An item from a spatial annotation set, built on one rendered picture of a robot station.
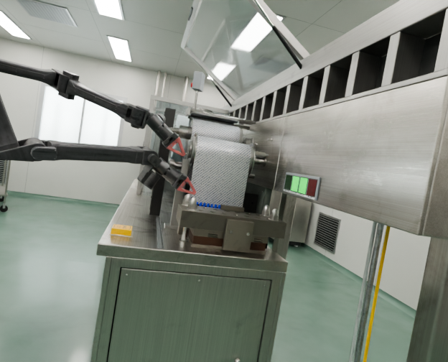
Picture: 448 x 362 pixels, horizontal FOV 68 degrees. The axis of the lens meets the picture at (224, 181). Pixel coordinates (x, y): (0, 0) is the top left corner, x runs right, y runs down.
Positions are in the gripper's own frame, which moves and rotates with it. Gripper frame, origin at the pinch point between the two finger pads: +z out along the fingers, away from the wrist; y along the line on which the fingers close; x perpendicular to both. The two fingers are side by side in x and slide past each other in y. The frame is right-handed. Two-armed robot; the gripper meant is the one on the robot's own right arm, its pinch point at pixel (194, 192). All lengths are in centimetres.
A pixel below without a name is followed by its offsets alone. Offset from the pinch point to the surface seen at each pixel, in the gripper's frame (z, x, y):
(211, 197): 7.0, 2.9, 0.3
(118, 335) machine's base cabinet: 6, -52, 26
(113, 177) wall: -47, -86, -556
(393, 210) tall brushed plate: 21, 24, 77
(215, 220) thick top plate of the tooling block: 8.7, -2.9, 20.0
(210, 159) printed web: -3.2, 14.6, 0.2
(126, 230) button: -13.1, -25.6, 13.4
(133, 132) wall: -72, 10, -556
